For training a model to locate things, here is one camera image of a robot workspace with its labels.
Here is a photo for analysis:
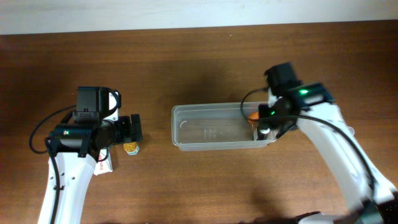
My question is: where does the small jar gold lid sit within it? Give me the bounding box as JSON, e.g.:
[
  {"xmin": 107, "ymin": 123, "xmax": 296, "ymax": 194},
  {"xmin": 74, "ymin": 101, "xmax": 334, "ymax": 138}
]
[{"xmin": 123, "ymin": 142, "xmax": 140, "ymax": 156}]

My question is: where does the orange bottle white cap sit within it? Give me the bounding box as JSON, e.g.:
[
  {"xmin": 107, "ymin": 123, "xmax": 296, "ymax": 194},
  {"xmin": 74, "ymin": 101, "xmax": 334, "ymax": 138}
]
[{"xmin": 248, "ymin": 111, "xmax": 259, "ymax": 123}]

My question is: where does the white blue red box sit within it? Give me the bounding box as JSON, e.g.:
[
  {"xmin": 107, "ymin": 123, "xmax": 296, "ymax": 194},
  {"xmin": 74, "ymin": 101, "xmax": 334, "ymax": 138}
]
[{"xmin": 94, "ymin": 148, "xmax": 113, "ymax": 175}]

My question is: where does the black bottle white cap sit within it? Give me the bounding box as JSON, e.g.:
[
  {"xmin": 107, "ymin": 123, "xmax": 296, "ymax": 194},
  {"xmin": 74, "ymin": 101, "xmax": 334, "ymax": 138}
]
[{"xmin": 257, "ymin": 128, "xmax": 270, "ymax": 141}]

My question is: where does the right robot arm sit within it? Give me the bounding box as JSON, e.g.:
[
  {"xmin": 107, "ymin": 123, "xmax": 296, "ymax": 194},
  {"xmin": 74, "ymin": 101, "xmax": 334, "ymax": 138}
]
[{"xmin": 259, "ymin": 63, "xmax": 397, "ymax": 223}]

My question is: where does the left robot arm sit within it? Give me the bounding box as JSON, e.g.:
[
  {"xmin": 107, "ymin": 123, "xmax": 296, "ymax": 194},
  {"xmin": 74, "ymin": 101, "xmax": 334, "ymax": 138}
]
[{"xmin": 38, "ymin": 86, "xmax": 143, "ymax": 223}]

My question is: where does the clear plastic container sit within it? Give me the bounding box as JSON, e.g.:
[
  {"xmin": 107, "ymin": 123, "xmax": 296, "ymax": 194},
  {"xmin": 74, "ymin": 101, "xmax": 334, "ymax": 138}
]
[{"xmin": 172, "ymin": 103, "xmax": 277, "ymax": 151}]

